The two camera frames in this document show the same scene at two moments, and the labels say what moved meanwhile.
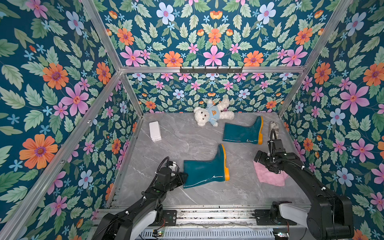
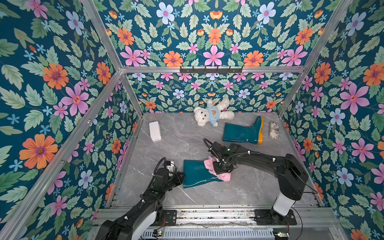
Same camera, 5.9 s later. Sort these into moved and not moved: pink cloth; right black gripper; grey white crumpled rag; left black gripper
Moved: right black gripper; pink cloth
Not moved: left black gripper; grey white crumpled rag
